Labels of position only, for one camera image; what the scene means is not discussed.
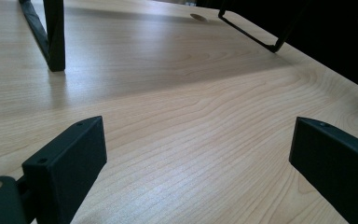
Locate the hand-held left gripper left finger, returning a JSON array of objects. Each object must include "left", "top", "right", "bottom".
[{"left": 21, "top": 115, "right": 108, "bottom": 224}]

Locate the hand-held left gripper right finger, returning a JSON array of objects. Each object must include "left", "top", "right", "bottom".
[{"left": 288, "top": 116, "right": 358, "bottom": 224}]

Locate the black metal shelf riser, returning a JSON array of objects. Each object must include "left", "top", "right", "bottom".
[{"left": 18, "top": 0, "right": 311, "bottom": 73}]

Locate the grey round table grommet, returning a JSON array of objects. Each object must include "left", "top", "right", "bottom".
[{"left": 189, "top": 12, "right": 210, "bottom": 23}]

